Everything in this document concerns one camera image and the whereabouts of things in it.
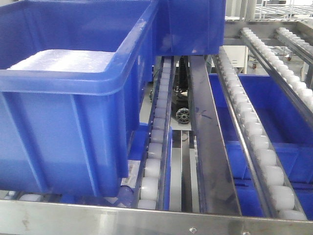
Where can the blue bin with white foam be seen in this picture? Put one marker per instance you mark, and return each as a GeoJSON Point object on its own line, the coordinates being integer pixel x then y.
{"type": "Point", "coordinates": [70, 132]}

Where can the rear blue plastic bin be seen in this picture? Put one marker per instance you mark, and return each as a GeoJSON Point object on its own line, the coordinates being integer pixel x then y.
{"type": "Point", "coordinates": [189, 27]}

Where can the lower blue bin right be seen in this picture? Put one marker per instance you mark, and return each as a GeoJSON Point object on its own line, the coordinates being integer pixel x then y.
{"type": "Point", "coordinates": [290, 135]}

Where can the black wheeled mobile base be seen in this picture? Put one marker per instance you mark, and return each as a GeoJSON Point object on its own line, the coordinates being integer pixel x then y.
{"type": "Point", "coordinates": [179, 105]}

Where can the white barcode label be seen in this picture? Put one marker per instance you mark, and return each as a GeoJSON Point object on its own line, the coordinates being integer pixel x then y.
{"type": "Point", "coordinates": [133, 168]}

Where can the white roller track left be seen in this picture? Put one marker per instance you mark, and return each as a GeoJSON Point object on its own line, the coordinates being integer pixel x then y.
{"type": "Point", "coordinates": [153, 183]}

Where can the white roller track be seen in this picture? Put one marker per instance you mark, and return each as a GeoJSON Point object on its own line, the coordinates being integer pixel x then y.
{"type": "Point", "coordinates": [153, 183]}
{"type": "Point", "coordinates": [275, 192]}
{"type": "Point", "coordinates": [294, 42]}
{"type": "Point", "coordinates": [300, 88]}

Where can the white roller track middle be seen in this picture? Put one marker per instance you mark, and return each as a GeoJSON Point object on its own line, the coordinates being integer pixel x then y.
{"type": "Point", "coordinates": [275, 192]}

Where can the white roller track far right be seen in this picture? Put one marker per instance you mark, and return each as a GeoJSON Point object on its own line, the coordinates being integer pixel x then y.
{"type": "Point", "coordinates": [294, 42]}

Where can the steel divider rail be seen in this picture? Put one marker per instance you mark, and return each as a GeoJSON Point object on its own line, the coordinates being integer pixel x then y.
{"type": "Point", "coordinates": [217, 192]}

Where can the stainless steel shelf frame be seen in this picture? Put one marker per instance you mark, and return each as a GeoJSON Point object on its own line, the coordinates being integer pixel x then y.
{"type": "Point", "coordinates": [118, 214]}

